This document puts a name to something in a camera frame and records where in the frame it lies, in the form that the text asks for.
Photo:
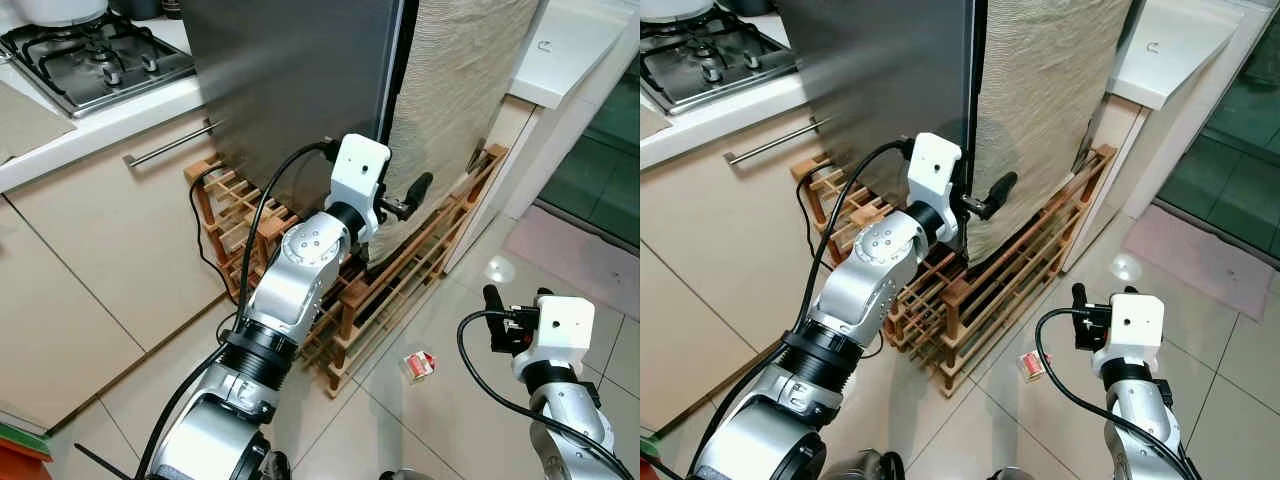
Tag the steel gas hob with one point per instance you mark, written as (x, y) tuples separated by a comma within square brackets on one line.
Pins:
[(90, 70), (710, 65)]

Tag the green cutting board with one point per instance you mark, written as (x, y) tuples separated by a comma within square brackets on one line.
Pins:
[(648, 440), (20, 432)]

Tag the dark grey robot right leg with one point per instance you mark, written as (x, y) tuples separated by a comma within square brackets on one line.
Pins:
[(1010, 475), (405, 475)]

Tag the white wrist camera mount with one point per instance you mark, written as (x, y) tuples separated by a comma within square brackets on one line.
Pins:
[(1135, 325), (560, 325), (358, 170), (935, 165)]

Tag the wooden wine rack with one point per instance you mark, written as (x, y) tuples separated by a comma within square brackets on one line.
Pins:
[(440, 235), (1040, 240)]

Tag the dark grey robot left leg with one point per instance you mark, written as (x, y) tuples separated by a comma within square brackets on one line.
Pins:
[(865, 468), (275, 468)]

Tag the beige counter mat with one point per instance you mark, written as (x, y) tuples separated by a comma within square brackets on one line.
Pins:
[(652, 120), (25, 125)]

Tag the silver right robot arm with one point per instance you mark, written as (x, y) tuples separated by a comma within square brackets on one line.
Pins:
[(1140, 420), (575, 430)]

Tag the small red white carton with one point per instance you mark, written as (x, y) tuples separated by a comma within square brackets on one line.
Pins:
[(1031, 366), (418, 366)]

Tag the white pot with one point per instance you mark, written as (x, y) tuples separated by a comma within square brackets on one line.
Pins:
[(55, 10), (675, 8)]

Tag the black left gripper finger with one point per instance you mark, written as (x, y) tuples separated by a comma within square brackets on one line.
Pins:
[(418, 187), (1002, 188)]

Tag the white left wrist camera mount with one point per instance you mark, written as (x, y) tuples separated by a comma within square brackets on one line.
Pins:
[(935, 165), (358, 170)]

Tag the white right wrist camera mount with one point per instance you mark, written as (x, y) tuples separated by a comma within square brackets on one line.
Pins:
[(560, 325), (1135, 325)]

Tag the dark grey steel fridge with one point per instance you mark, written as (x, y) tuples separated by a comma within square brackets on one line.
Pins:
[(290, 80), (870, 80)]

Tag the dark grey robot leg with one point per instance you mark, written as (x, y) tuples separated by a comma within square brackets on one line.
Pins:
[(405, 475), (275, 468), (1010, 475), (865, 468)]

